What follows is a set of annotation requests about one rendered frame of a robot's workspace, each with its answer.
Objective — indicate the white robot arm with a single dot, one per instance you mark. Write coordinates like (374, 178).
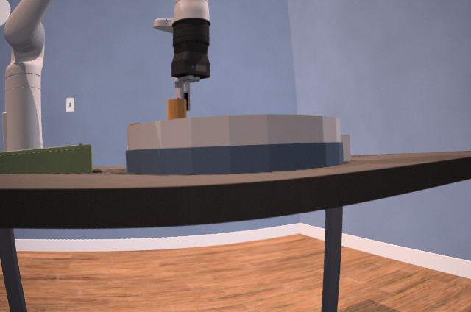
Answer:
(22, 117)

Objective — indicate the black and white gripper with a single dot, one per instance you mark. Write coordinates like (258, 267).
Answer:
(190, 41)

